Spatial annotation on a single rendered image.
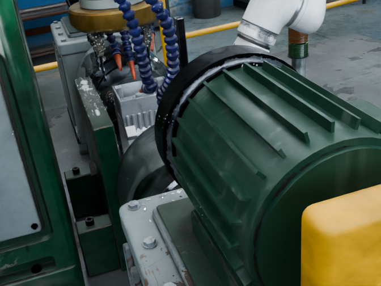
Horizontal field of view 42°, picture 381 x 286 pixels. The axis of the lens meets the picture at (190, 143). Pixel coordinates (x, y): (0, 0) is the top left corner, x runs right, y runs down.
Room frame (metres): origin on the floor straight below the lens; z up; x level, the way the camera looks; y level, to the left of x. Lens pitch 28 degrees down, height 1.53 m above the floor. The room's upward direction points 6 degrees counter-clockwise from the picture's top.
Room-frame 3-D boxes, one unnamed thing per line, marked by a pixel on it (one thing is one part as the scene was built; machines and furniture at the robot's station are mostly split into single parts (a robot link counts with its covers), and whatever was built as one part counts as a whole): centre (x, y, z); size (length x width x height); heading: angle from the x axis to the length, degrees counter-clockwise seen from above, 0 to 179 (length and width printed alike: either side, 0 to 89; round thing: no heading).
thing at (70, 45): (1.58, 0.25, 0.99); 0.35 x 0.31 x 0.37; 16
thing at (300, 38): (1.45, -0.35, 1.10); 0.06 x 0.06 x 0.04
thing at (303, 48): (1.45, -0.35, 1.05); 0.06 x 0.06 x 0.04
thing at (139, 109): (1.01, 0.09, 1.11); 0.12 x 0.11 x 0.07; 105
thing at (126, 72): (1.33, 0.17, 1.04); 0.41 x 0.25 x 0.25; 16
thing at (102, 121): (0.97, 0.23, 0.97); 0.30 x 0.11 x 0.34; 16
